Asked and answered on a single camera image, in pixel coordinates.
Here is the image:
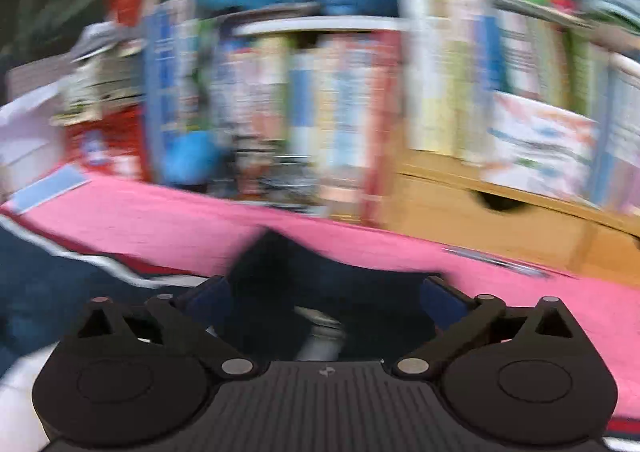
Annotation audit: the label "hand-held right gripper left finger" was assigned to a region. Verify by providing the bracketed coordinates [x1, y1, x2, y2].
[75, 276, 257, 379]

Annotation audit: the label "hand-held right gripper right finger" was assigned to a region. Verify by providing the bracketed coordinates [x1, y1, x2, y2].
[392, 276, 576, 378]

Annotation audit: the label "navy white red jacket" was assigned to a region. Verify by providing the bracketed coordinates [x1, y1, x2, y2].
[0, 214, 640, 452]

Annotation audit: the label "wooden drawer organizer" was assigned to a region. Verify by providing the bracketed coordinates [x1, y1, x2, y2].
[395, 152, 640, 283]

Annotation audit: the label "pink rabbit-print blanket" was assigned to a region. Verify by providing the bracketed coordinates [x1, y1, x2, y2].
[0, 172, 640, 433]

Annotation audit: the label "miniature black bicycle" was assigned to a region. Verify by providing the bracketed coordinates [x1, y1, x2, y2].
[235, 147, 321, 208]

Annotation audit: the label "round blue plush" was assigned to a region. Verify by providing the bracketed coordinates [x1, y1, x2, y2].
[162, 129, 221, 188]

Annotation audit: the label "white printed box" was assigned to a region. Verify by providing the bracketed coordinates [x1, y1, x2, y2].
[482, 92, 601, 208]

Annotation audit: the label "large red plastic crate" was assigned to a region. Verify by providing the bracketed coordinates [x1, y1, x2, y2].
[62, 107, 151, 183]

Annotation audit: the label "light blue booklet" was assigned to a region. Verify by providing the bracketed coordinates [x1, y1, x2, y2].
[10, 164, 91, 213]

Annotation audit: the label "row of upright books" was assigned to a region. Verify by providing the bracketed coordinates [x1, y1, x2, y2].
[142, 0, 640, 233]

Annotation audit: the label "white loose papers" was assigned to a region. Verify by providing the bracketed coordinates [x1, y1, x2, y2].
[0, 82, 66, 193]

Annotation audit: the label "stack of paper workbooks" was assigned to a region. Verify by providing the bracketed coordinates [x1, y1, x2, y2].
[50, 27, 151, 128]

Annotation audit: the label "small red basket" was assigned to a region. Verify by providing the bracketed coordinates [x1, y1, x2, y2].
[107, 0, 151, 28]

